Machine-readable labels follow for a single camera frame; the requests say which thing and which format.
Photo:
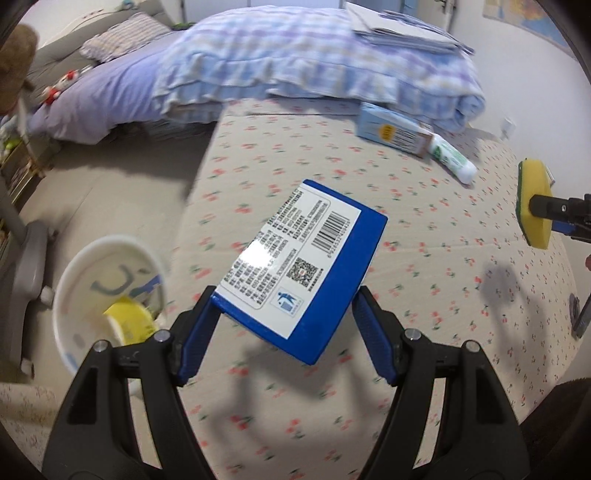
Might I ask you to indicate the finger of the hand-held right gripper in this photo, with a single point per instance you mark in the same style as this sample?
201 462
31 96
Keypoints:
554 205

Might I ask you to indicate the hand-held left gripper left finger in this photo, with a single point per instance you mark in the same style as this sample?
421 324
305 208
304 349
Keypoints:
196 337

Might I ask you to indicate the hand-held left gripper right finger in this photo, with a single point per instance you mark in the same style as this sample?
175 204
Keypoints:
376 332

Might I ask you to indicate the yellow sponge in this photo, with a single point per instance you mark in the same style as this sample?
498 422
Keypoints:
533 180

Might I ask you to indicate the yellow paper bowl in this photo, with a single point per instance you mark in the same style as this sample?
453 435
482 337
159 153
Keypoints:
131 321

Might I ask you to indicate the blue box with white label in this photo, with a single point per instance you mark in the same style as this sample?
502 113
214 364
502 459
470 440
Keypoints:
300 258

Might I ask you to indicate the white plastic bin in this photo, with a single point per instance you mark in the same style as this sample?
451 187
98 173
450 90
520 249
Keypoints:
83 295

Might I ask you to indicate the cherry print bed sheet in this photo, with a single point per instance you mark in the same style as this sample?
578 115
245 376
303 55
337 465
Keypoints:
438 277

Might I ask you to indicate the white and green tube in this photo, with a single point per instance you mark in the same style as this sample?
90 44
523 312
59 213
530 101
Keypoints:
450 154

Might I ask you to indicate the grey chair base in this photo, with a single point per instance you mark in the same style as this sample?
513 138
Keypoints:
30 263

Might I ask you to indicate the light blue carton box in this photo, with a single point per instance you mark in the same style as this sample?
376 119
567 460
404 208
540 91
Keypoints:
383 124

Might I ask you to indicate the pale patterned rug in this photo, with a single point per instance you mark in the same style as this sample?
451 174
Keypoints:
23 415

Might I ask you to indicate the dark cloth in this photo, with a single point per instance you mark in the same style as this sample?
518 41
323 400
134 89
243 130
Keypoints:
563 424

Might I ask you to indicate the purple bed sheet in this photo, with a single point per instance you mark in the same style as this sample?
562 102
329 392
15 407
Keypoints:
106 92

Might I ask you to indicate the small red white toy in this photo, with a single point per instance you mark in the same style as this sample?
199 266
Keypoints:
57 87

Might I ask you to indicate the blue checked blanket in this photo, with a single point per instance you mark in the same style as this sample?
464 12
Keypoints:
300 55

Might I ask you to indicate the plaid pillow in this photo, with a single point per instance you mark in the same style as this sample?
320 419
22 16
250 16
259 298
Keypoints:
124 37

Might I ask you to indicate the grey upholstered headboard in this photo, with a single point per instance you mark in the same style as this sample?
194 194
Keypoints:
69 44

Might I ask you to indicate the brown stuffed toy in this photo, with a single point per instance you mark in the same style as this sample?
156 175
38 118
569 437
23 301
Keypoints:
16 60

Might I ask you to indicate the white wall socket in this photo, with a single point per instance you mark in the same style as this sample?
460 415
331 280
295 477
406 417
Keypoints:
508 128

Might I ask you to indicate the wall map poster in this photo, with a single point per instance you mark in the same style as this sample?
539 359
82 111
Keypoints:
526 18

